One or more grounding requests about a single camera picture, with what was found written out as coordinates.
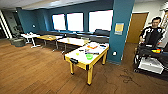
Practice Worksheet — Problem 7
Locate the small wooden side table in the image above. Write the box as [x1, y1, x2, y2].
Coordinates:
[35, 34, 63, 51]

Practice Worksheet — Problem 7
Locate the dark back cushion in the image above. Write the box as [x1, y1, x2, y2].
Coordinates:
[94, 29, 111, 37]

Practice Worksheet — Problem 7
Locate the grey round armchair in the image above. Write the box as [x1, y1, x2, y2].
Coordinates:
[9, 37, 27, 48]

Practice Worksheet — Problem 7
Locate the black wheeled cart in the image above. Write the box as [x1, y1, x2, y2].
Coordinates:
[133, 43, 168, 80]

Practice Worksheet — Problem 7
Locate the white wall outlet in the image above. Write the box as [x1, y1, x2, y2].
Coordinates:
[112, 50, 118, 57]

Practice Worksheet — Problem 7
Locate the yellow wall sign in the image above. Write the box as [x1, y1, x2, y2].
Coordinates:
[114, 22, 125, 36]

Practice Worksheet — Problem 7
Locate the bright office window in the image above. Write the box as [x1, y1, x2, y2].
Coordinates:
[88, 9, 114, 33]
[66, 12, 85, 33]
[52, 13, 67, 32]

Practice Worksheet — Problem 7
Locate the colourful board game box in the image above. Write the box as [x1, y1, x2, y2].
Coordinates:
[85, 47, 101, 55]

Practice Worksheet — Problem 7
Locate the brown wooden door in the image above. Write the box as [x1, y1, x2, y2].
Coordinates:
[126, 12, 149, 44]

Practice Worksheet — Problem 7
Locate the long light wooden table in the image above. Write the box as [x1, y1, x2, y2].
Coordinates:
[57, 37, 90, 55]

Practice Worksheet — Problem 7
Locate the white table with items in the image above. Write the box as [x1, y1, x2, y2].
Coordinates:
[64, 42, 110, 86]

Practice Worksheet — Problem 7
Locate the person in dark clothes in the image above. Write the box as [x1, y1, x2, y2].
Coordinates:
[139, 16, 167, 48]

